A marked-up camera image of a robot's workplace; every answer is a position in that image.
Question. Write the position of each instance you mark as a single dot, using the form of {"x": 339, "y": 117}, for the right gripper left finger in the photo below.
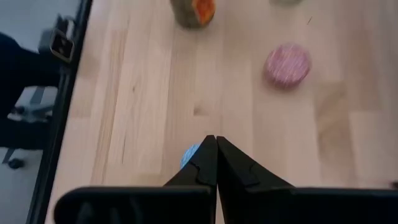
{"x": 202, "y": 171}

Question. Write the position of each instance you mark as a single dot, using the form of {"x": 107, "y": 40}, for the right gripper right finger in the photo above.
{"x": 239, "y": 171}

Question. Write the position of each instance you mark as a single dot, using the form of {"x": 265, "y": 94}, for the pink patterned tin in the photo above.
{"x": 287, "y": 65}

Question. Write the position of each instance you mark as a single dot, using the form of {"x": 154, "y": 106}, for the silver can orange label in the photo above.
{"x": 194, "y": 12}

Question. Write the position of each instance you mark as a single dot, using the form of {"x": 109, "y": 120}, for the black table clamp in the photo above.
{"x": 62, "y": 46}

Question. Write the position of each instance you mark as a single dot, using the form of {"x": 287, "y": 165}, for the black aluminium rig frame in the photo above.
{"x": 62, "y": 109}

